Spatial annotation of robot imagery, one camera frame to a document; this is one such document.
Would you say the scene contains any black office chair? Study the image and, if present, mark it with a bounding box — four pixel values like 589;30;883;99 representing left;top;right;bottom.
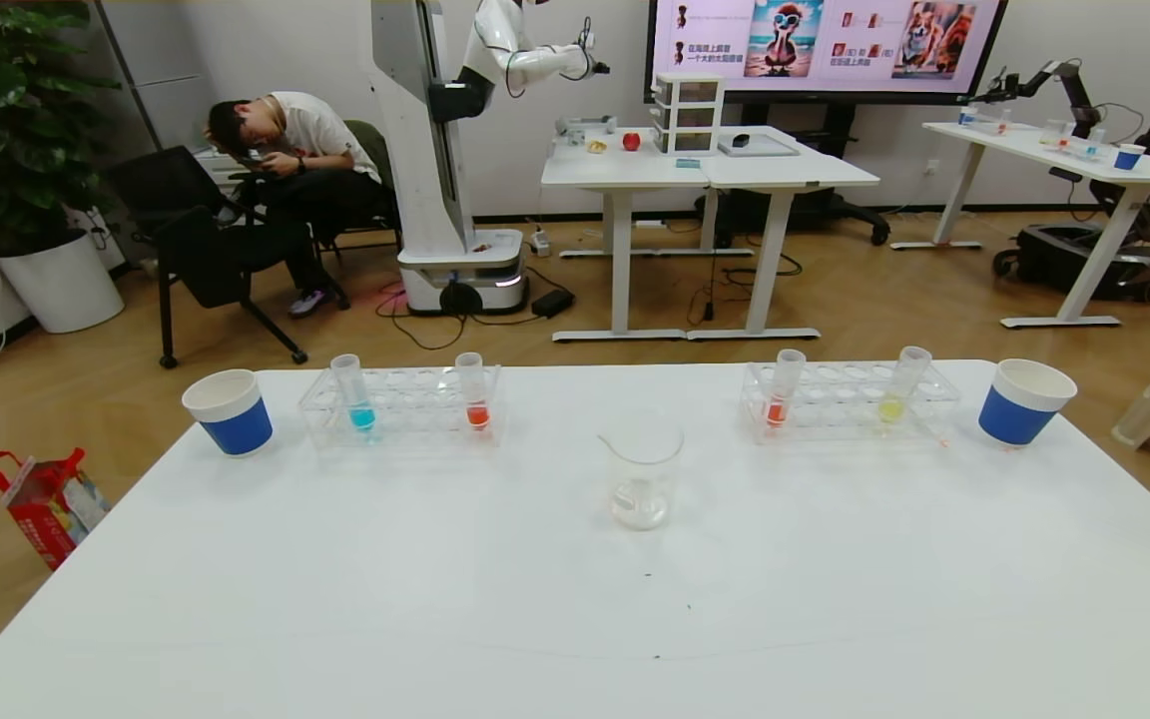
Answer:
106;146;309;369

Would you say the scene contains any red shopping bag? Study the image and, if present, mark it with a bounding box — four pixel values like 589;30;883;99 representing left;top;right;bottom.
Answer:
0;447;110;571

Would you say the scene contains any large display screen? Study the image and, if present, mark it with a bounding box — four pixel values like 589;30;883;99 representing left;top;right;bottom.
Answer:
644;0;1009;105

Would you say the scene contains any clear acrylic test tube rack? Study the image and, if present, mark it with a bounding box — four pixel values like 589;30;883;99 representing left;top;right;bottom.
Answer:
297;363;504;450
740;359;962;444

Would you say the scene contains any long white desk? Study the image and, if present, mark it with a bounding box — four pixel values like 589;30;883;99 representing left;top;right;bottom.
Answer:
889;120;1150;329

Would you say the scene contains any clear grey desk box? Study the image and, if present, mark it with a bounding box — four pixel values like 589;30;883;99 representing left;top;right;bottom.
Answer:
555;116;618;147

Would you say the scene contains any white standing desk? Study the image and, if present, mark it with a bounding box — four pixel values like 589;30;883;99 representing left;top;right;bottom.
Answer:
687;125;880;342
541;128;712;343

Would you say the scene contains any blue pigment test tube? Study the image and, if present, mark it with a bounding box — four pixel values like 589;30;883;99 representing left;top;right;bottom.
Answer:
330;354;377;434

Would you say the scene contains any grey flat tray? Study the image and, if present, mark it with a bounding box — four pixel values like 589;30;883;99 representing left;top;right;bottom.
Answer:
718;132;801;158

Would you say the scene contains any red pigment test tube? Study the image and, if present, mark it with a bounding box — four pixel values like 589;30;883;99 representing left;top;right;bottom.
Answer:
455;352;492;431
765;349;807;429

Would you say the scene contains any white wheeled robot body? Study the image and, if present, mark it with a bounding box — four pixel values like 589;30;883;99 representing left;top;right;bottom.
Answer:
368;0;531;317

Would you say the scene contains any olive green chair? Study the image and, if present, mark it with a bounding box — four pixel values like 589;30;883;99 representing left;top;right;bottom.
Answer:
343;120;402;251

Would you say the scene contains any clear glass beaker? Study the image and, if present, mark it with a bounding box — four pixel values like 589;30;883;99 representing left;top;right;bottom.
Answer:
597;413;686;531

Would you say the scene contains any green leafy plant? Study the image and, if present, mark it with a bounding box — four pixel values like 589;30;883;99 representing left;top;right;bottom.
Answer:
0;0;122;256

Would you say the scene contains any white planter pot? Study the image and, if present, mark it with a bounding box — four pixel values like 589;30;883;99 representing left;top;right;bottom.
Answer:
0;228;126;335

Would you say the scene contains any yellow pigment test tube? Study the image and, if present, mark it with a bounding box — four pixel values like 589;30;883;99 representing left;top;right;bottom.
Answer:
877;346;932;424

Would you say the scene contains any seated person in white shirt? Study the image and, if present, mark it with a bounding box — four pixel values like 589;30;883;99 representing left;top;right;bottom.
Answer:
207;91;383;319

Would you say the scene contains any grey cabinet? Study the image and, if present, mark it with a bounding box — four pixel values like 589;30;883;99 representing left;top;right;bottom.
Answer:
96;0;212;151

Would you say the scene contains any blue white paper cup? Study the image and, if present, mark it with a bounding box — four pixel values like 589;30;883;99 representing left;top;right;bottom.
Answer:
182;368;275;458
978;359;1078;447

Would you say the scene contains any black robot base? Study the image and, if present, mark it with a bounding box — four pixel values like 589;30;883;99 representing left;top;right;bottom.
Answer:
993;222;1150;303

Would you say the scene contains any clear drawer organiser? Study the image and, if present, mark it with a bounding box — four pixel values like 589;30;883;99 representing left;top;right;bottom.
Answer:
651;72;726;156

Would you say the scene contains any black screen stand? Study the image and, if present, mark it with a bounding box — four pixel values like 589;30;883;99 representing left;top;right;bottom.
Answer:
695;100;890;248

